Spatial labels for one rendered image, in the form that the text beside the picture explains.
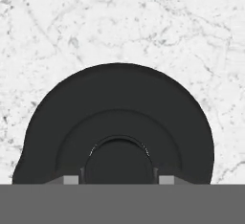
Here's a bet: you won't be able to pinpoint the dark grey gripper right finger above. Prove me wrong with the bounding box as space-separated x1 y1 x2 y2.
152 167 193 186

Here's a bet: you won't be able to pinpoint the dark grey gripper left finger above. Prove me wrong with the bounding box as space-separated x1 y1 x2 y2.
47 167 86 186

